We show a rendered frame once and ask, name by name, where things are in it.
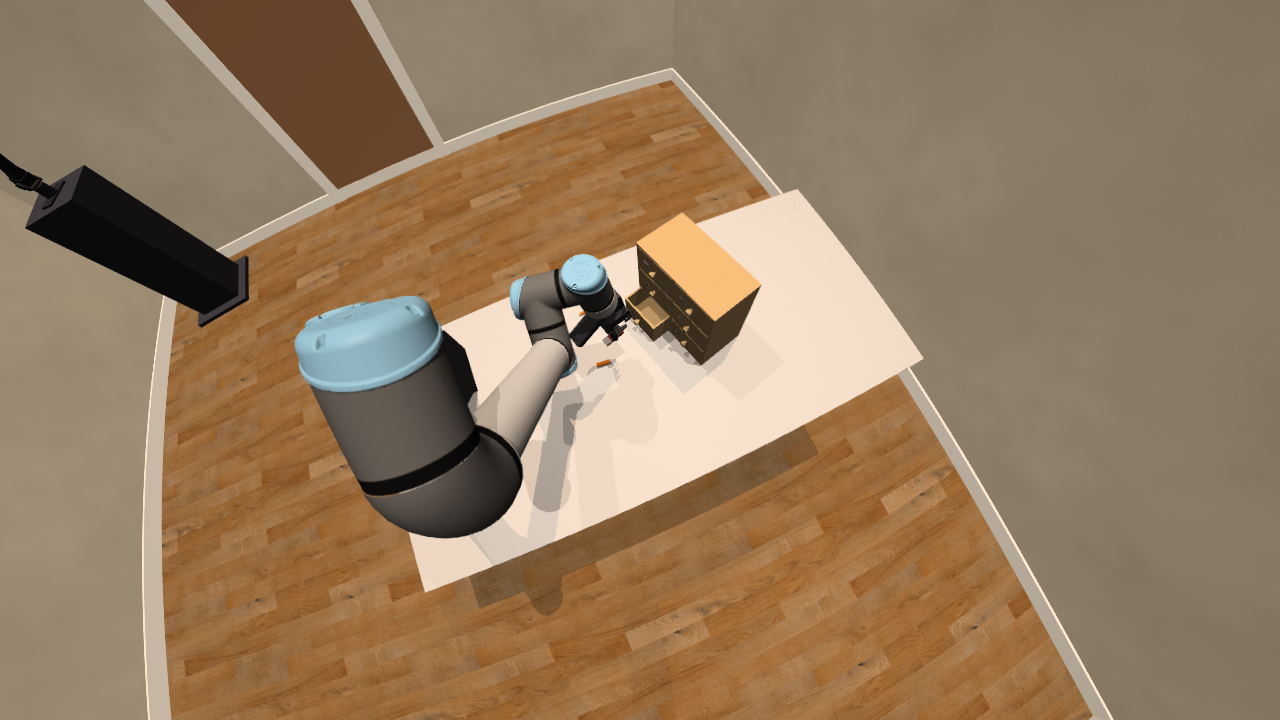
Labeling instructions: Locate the dark brown wooden drawer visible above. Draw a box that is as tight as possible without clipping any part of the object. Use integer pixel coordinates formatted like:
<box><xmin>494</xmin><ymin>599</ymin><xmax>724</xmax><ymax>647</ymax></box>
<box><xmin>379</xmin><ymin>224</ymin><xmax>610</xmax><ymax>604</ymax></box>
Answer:
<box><xmin>671</xmin><ymin>319</ymin><xmax>703</xmax><ymax>363</ymax></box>
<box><xmin>637</xmin><ymin>247</ymin><xmax>673</xmax><ymax>299</ymax></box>
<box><xmin>672</xmin><ymin>302</ymin><xmax>708</xmax><ymax>351</ymax></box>
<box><xmin>673</xmin><ymin>283</ymin><xmax>713</xmax><ymax>336</ymax></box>
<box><xmin>640</xmin><ymin>268</ymin><xmax>671</xmax><ymax>314</ymax></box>
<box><xmin>625</xmin><ymin>287</ymin><xmax>669</xmax><ymax>342</ymax></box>

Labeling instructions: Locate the wooden chest of drawers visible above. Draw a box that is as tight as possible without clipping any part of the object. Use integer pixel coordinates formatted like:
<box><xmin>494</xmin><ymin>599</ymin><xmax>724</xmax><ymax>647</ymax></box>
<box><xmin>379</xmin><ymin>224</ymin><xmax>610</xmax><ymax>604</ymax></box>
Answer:
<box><xmin>636</xmin><ymin>213</ymin><xmax>762</xmax><ymax>365</ymax></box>

